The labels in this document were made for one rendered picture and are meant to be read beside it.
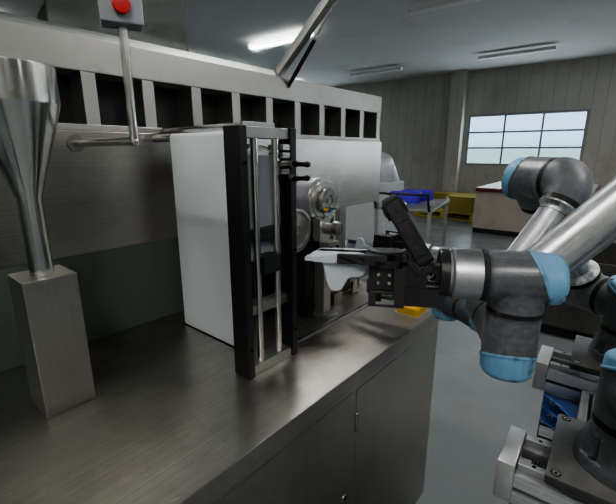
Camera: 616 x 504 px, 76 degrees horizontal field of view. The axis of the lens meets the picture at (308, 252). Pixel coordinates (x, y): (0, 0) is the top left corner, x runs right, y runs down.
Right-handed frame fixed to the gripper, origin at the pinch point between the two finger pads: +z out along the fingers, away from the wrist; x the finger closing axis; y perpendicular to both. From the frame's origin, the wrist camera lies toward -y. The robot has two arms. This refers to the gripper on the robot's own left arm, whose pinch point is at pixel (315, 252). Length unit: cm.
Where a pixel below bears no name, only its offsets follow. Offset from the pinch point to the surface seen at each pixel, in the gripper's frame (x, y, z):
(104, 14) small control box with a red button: 2, -39, 38
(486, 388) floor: 184, 100, -74
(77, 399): 3, 32, 48
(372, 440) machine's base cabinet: 44, 57, -10
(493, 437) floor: 140, 106, -68
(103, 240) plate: 29, 3, 62
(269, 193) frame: 23.8, -9.8, 15.0
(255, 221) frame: 17.9, -3.8, 16.2
